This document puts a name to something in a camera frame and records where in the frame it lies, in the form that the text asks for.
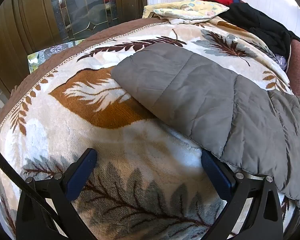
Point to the leaf print fleece blanket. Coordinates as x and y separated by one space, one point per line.
65 130

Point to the yellow patterned cloth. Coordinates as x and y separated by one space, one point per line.
190 8

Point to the grey quilted hooded jacket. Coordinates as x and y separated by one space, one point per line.
202 100

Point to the blue garment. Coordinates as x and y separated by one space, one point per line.
238 0

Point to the black garment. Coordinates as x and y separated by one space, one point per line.
252 20

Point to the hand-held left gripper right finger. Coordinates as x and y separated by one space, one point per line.
213 172

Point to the wooden door with leaded glass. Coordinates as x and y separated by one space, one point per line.
27 17

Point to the purple plastic bag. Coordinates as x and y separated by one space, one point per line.
281 61

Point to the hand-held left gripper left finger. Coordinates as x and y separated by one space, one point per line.
81 172

